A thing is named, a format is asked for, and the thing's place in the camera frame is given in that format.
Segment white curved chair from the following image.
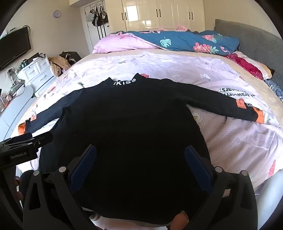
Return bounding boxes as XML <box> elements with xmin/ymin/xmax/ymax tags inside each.
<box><xmin>0</xmin><ymin>85</ymin><xmax>37</xmax><ymax>133</ymax></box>

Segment black long-sleeve sweater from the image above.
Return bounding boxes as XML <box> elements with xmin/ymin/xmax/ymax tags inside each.
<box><xmin>25</xmin><ymin>73</ymin><xmax>264</xmax><ymax>224</ymax></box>

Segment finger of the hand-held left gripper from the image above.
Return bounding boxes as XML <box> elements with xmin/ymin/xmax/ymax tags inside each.
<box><xmin>26</xmin><ymin>131</ymin><xmax>54</xmax><ymax>148</ymax></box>

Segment blue floral pillow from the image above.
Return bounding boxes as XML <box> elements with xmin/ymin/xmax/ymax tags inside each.
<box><xmin>124</xmin><ymin>30</ymin><xmax>240</xmax><ymax>54</ymax></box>

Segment black bag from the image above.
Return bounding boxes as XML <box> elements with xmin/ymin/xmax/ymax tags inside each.
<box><xmin>59</xmin><ymin>51</ymin><xmax>82</xmax><ymax>67</ymax></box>

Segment white drawer cabinet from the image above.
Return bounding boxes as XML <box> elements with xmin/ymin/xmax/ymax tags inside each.
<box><xmin>18</xmin><ymin>54</ymin><xmax>56</xmax><ymax>96</ymax></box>

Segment black hanging bags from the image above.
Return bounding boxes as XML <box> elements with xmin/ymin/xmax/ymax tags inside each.
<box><xmin>92</xmin><ymin>7</ymin><xmax>109</xmax><ymax>27</ymax></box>

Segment white glossy wardrobe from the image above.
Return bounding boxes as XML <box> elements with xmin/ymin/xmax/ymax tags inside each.
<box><xmin>105</xmin><ymin>0</ymin><xmax>206</xmax><ymax>32</ymax></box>

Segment black flat television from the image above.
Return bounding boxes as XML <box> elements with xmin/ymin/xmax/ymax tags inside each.
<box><xmin>0</xmin><ymin>27</ymin><xmax>31</xmax><ymax>71</ymax></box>

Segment pink printed bed sheet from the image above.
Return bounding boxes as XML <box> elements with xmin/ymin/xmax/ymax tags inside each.
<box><xmin>11</xmin><ymin>50</ymin><xmax>283</xmax><ymax>195</ymax></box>

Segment brown plush toy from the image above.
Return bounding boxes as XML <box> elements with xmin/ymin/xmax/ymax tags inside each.
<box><xmin>48</xmin><ymin>56</ymin><xmax>71</xmax><ymax>77</ymax></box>

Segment red patterned pillow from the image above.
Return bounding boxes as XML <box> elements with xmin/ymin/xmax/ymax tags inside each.
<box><xmin>226</xmin><ymin>52</ymin><xmax>275</xmax><ymax>80</ymax></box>

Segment blue patterned pillow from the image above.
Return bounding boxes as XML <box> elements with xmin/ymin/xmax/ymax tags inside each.
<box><xmin>264</xmin><ymin>78</ymin><xmax>283</xmax><ymax>100</ymax></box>

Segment grey padded headboard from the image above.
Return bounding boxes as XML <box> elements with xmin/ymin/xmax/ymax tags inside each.
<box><xmin>214</xmin><ymin>19</ymin><xmax>283</xmax><ymax>104</ymax></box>

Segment pink pillow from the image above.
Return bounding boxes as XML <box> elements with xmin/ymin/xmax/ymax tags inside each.
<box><xmin>92</xmin><ymin>33</ymin><xmax>160</xmax><ymax>54</ymax></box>

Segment white door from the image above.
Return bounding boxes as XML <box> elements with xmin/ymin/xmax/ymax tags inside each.
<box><xmin>80</xmin><ymin>0</ymin><xmax>111</xmax><ymax>53</ymax></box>

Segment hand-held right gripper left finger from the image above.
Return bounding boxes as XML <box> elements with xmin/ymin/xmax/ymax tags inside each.
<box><xmin>23</xmin><ymin>144</ymin><xmax>98</xmax><ymax>230</ymax></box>

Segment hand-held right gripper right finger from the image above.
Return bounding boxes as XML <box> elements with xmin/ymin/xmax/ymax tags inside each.
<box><xmin>184</xmin><ymin>145</ymin><xmax>259</xmax><ymax>230</ymax></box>

